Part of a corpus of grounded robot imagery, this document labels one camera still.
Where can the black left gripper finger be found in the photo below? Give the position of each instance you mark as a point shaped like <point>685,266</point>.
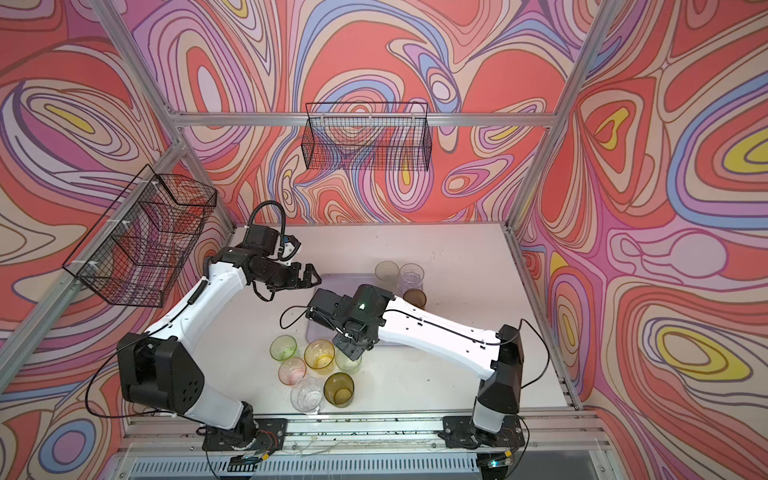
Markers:
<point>310,275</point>
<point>303,285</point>

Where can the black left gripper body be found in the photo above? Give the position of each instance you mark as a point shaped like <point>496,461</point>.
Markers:
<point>278,276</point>

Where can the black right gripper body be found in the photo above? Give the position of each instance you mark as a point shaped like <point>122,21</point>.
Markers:
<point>351,347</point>

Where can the olive dark glass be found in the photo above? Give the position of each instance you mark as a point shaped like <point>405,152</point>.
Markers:
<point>339,389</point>

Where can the large pale green glass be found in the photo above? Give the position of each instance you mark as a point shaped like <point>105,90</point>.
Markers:
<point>387,273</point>

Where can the amber brown glass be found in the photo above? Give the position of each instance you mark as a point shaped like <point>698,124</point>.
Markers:
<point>416,298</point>

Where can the clear glass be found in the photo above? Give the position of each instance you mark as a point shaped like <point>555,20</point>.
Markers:
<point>307,396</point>
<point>411,276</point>

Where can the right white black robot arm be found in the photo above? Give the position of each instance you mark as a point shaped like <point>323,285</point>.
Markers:
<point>373,315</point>

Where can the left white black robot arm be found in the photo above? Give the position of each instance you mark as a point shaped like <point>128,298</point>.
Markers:
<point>158,369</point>

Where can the lavender rectangular plastic tray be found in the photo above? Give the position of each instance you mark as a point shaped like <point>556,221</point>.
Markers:
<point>345,284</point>

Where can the pale green small glass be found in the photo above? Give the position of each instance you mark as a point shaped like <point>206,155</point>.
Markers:
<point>347,365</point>

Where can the yellow glass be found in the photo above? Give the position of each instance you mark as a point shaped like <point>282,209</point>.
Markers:
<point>319,356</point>

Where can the bright green glass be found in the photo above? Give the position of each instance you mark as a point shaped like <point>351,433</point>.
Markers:
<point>283,348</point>

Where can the pink glass left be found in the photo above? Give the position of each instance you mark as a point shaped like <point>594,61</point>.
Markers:
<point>292,371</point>

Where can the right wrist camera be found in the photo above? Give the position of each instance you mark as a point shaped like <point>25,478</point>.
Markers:
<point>328,309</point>

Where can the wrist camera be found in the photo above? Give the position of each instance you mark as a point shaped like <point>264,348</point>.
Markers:
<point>328,309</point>
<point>270,242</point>

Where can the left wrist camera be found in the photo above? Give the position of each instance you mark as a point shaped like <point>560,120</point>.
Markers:
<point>270,242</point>

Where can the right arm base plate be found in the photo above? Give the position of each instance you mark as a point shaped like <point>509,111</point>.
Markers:
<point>480,433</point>

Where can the black wire basket back wall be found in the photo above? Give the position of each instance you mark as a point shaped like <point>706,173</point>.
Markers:
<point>367,136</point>

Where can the black wire basket wall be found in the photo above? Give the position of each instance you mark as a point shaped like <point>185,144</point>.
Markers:
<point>367,136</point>
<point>134,257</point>

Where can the black wire basket left wall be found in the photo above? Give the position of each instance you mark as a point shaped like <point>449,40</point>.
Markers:
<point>134,257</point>

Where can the aluminium front rail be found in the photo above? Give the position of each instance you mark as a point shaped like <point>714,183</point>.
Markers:
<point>558,429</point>

